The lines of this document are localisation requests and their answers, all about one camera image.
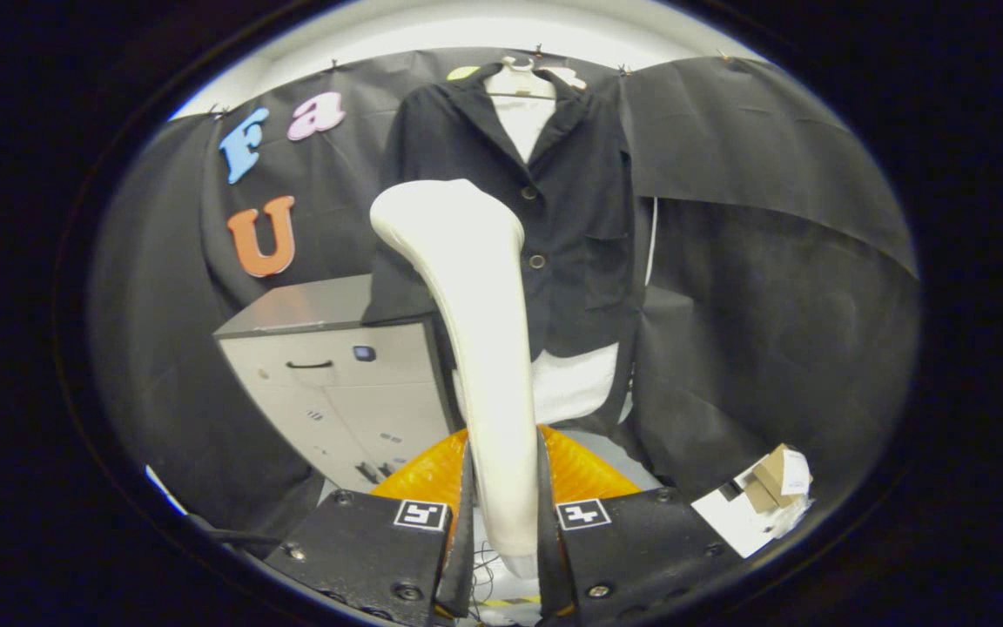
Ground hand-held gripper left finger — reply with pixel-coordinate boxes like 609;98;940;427
265;425;478;627

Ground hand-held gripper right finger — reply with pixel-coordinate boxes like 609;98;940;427
536;425;746;627

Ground black blazer jacket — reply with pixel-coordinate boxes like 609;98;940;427
362;61;646;362

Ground white mannequin torso form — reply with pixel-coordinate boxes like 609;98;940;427
454;57;633;428

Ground grey metal cabinet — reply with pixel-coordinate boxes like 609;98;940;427
212;274;459;493

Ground white thin pole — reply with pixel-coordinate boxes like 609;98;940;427
643;198;659;287

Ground black backdrop cloth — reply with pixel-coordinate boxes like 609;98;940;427
88;48;920;532

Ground black floor cables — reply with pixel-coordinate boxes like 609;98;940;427
467;540;511;610

